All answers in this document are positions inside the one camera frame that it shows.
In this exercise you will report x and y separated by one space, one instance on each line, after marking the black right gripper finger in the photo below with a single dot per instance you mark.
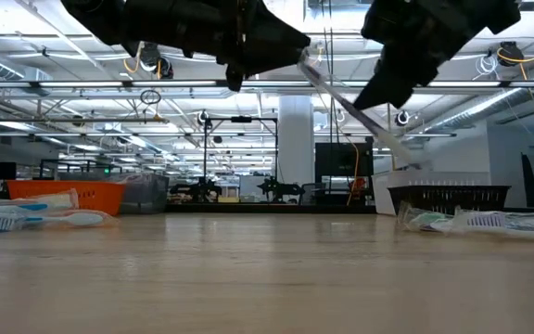
378 93
413 88

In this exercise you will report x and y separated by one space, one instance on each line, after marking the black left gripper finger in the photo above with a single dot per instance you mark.
262 60
271 28

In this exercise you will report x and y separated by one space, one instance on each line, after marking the green toothbrush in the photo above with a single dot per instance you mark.
422 219

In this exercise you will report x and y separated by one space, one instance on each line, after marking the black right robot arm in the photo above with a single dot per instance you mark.
503 14

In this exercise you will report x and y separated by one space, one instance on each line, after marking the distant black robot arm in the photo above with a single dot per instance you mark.
276 189
199 190

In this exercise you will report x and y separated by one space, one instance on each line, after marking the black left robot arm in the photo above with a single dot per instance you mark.
95 16

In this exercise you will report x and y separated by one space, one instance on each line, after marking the black monitor on stand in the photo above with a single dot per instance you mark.
341 160

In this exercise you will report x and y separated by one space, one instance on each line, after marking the white building column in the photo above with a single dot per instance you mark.
295 139

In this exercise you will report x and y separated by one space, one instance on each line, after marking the black plastic basket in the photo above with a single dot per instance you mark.
448 195

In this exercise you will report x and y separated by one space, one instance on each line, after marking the black slanted panel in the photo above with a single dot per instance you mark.
529 178

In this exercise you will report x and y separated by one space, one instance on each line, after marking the orange plastic basket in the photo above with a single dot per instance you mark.
105 195

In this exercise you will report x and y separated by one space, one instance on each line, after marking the black gantry frame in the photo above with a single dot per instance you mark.
241 119

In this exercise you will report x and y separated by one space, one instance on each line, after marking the black aluminium table frame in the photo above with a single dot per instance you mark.
271 209

